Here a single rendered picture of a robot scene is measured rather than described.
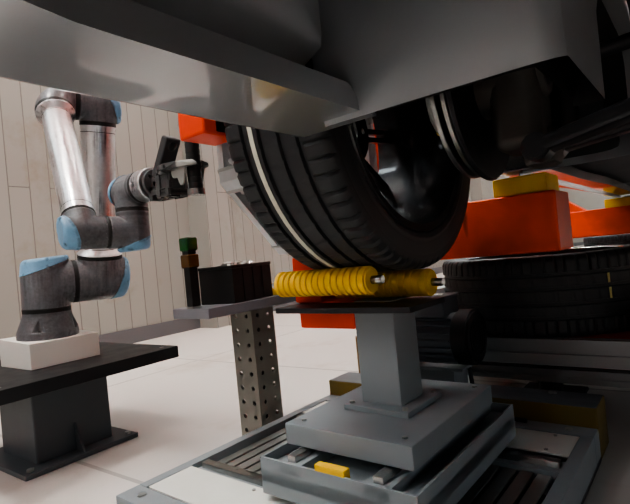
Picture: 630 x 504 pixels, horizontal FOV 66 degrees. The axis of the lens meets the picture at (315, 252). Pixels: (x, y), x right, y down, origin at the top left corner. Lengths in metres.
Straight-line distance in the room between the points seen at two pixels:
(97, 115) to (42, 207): 2.27
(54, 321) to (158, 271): 2.71
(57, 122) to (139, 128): 2.93
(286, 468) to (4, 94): 3.55
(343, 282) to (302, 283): 0.11
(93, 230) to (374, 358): 0.81
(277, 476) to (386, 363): 0.32
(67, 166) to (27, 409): 0.77
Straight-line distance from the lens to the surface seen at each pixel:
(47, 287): 1.83
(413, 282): 1.03
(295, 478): 1.05
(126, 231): 1.44
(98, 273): 1.85
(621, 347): 1.52
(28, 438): 1.85
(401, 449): 0.93
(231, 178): 1.01
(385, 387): 1.09
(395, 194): 1.30
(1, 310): 3.89
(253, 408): 1.66
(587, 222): 3.35
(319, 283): 1.02
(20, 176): 4.03
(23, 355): 1.83
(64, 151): 1.62
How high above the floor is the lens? 0.57
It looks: level
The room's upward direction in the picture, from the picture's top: 6 degrees counter-clockwise
